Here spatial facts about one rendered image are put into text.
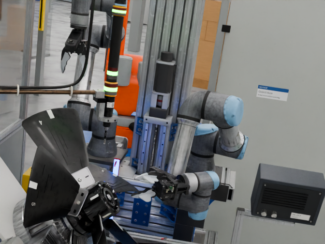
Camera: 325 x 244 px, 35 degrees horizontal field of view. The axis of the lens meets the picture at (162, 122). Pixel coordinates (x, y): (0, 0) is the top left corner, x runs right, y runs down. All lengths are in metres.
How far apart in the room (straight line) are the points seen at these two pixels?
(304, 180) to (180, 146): 0.50
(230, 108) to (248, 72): 1.45
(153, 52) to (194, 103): 0.60
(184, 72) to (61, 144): 1.04
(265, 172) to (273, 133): 1.49
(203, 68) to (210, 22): 0.86
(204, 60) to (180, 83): 7.19
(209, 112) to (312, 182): 0.48
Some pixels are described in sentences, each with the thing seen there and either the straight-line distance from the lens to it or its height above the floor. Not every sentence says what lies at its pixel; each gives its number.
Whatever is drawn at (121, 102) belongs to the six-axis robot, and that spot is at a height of 0.53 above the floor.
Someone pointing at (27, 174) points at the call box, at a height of 1.07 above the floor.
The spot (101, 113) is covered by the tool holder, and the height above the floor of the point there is 1.48.
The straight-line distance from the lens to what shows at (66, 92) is 1.64.
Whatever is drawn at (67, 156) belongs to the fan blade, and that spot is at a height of 1.32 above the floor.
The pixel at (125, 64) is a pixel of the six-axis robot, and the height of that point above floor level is 0.97.
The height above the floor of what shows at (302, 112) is 1.18.
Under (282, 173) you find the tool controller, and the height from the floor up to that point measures 1.24.
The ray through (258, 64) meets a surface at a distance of 3.48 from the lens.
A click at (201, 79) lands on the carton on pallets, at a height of 0.15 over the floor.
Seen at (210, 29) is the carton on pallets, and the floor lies 1.07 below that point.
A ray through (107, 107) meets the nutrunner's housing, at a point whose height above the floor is 1.49.
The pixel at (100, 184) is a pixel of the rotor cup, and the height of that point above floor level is 1.26.
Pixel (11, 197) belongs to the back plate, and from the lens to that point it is 1.80.
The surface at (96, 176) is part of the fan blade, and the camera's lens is 1.96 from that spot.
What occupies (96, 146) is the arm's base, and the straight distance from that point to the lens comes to 2.57.
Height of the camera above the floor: 1.93
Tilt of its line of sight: 16 degrees down
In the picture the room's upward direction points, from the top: 8 degrees clockwise
